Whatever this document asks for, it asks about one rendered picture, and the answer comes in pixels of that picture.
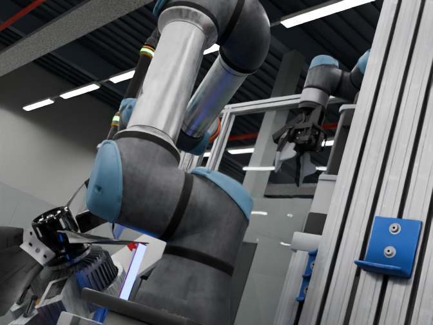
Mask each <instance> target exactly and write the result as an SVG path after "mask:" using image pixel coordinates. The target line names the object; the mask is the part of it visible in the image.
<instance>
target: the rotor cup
mask: <svg viewBox="0 0 433 325"><path fill-rule="evenodd" d="M52 214H53V215H54V216H52V217H50V218H47V216H49V215H52ZM59 219H62V221H63V223H64V225H65V228H63V227H62V224H61V222H60V220H59ZM31 225H32V228H33V230H34V232H35V234H36V237H37V239H39V240H40V241H41V242H42V243H43V244H44V245H46V246H47V247H48V248H49V249H51V250H52V251H53V252H54V253H55V254H56V257H54V258H53V259H52V260H51V261H50V262H48V263H47V265H54V264H59V263H62V262H64V261H67V260H69V259H72V258H73V257H75V256H77V255H78V254H80V253H81V252H83V251H84V250H85V249H86V248H87V247H88V245H89V244H83V243H76V244H70V242H69V240H68V238H67V237H65V236H62V235H59V234H58V233H56V231H58V230H60V231H64V230H66V231H71V230H73V231H75V232H77V233H78V231H79V228H78V225H77V223H76V222H75V219H74V217H73V215H72V212H71V210H70V209H69V207H67V206H61V207H58V208H54V209H52V210H49V211H47V212H44V213H43V214H41V215H39V216H38V217H36V218H35V219H34V220H33V221H32V223H31ZM37 228H38V229H39V231H40V232H41V235H42V237H40V235H39V233H38V231H37Z"/></svg>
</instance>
